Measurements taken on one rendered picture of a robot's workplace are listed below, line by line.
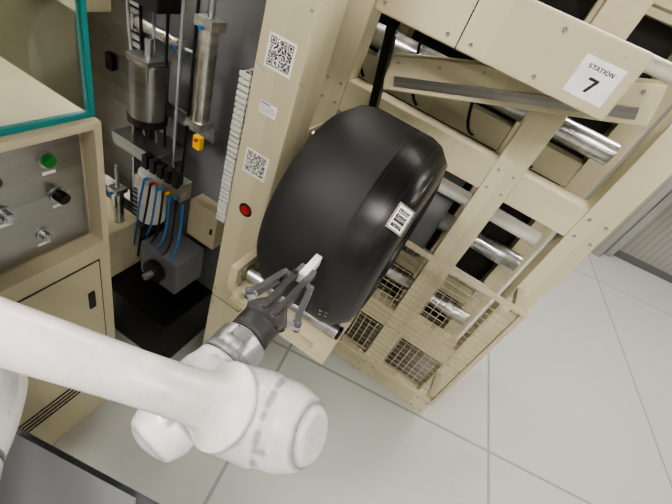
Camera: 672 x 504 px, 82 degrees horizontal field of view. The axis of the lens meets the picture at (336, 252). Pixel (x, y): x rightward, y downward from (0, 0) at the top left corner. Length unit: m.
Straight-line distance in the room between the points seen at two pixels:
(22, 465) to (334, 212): 0.83
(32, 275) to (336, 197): 0.79
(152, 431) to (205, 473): 1.28
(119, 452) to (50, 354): 1.47
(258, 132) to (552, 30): 0.71
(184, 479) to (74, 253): 1.02
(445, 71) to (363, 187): 0.54
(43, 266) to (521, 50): 1.27
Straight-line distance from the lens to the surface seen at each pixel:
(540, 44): 1.07
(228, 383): 0.47
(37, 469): 1.11
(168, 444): 0.60
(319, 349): 1.18
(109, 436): 1.93
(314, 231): 0.82
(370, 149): 0.86
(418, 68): 1.26
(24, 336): 0.46
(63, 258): 1.24
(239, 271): 1.17
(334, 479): 1.97
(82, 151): 1.15
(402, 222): 0.81
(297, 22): 0.95
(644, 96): 1.23
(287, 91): 0.98
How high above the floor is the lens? 1.78
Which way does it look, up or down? 39 degrees down
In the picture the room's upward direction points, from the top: 25 degrees clockwise
